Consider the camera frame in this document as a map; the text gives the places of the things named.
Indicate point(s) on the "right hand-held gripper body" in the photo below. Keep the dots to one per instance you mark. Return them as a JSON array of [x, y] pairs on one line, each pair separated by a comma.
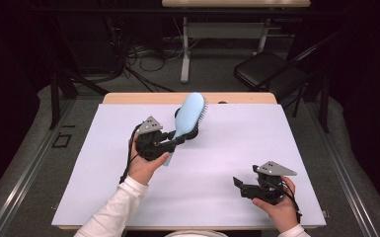
[[265, 191]]

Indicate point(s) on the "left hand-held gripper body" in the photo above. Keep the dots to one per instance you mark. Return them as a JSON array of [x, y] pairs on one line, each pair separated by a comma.
[[151, 146]]

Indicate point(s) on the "black mesh pen cup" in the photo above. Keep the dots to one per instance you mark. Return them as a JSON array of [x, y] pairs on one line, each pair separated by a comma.
[[193, 134]]

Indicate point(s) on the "light blue hairbrush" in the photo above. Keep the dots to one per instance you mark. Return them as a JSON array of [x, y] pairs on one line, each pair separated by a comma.
[[187, 115]]

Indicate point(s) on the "person's left hand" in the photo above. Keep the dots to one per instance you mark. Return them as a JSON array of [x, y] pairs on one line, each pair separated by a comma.
[[141, 171]]

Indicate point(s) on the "person's right hand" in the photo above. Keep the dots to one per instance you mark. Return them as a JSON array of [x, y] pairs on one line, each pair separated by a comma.
[[281, 214]]

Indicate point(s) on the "wooden table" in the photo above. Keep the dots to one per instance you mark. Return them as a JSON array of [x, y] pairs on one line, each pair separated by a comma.
[[128, 98]]

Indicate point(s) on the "person's light clothing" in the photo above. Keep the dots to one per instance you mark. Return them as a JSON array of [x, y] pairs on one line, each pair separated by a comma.
[[197, 234]]

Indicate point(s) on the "white-legged background table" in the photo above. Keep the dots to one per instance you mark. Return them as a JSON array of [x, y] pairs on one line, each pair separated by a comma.
[[185, 65]]

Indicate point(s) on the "black metal stand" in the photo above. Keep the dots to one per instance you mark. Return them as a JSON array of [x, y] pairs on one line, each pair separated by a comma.
[[55, 98], [324, 105]]

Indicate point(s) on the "black folding chair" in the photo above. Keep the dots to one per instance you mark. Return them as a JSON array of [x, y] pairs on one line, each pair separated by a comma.
[[260, 67]]

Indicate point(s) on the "metal floor rail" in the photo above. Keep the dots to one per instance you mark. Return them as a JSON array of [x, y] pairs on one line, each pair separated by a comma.
[[23, 177], [345, 177]]

